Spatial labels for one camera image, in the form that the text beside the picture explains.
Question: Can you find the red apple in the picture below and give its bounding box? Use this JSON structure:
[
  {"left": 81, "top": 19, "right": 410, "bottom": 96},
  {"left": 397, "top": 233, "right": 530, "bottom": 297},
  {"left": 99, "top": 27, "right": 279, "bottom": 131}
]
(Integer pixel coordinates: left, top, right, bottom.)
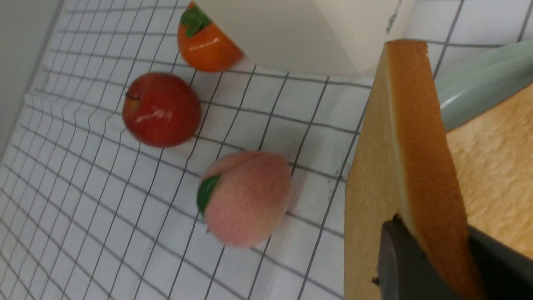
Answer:
[{"left": 121, "top": 72, "right": 202, "bottom": 148}]

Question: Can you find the pink peach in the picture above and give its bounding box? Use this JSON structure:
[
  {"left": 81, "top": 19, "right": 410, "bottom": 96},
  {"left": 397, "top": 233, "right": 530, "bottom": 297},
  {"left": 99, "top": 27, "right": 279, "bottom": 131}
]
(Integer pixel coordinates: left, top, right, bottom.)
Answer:
[{"left": 196, "top": 151, "right": 293, "bottom": 248}]

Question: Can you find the white checkered tablecloth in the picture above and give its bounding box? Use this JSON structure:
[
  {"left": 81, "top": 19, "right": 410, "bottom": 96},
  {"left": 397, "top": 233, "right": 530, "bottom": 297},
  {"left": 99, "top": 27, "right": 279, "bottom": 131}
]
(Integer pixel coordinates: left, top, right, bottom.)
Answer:
[{"left": 0, "top": 0, "right": 533, "bottom": 300}]

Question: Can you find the orange persimmon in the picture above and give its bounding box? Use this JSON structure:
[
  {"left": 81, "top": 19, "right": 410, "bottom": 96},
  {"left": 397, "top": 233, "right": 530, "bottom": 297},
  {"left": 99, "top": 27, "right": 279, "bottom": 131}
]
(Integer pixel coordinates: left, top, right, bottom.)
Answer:
[{"left": 177, "top": 1, "right": 244, "bottom": 73}]

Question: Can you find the pale green plate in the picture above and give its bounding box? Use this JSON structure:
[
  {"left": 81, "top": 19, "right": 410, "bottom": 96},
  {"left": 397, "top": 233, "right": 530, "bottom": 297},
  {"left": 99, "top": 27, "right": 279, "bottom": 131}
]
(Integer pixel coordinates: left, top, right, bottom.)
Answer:
[{"left": 435, "top": 40, "right": 533, "bottom": 132}]

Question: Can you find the cream white toaster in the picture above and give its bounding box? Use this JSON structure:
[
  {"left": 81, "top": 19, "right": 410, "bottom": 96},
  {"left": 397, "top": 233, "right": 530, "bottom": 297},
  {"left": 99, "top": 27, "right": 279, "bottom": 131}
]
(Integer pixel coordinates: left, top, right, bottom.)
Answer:
[{"left": 196, "top": 0, "right": 416, "bottom": 76}]

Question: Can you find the toast slice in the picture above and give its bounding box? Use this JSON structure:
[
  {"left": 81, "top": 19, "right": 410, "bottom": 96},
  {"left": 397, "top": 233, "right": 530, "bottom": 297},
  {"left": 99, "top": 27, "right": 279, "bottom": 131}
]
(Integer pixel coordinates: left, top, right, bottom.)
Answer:
[
  {"left": 447, "top": 85, "right": 533, "bottom": 258},
  {"left": 344, "top": 40, "right": 488, "bottom": 300}
]

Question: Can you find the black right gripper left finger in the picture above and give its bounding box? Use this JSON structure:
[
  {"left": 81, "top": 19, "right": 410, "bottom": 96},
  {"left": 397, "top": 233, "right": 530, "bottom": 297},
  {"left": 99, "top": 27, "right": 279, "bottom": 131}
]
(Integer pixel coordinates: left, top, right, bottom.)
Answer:
[{"left": 372, "top": 215, "right": 460, "bottom": 300}]

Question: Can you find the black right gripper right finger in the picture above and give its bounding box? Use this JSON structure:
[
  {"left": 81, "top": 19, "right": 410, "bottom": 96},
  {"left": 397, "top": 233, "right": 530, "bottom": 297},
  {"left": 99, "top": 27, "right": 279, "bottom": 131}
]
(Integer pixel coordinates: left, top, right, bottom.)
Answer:
[{"left": 468, "top": 226, "right": 533, "bottom": 300}]

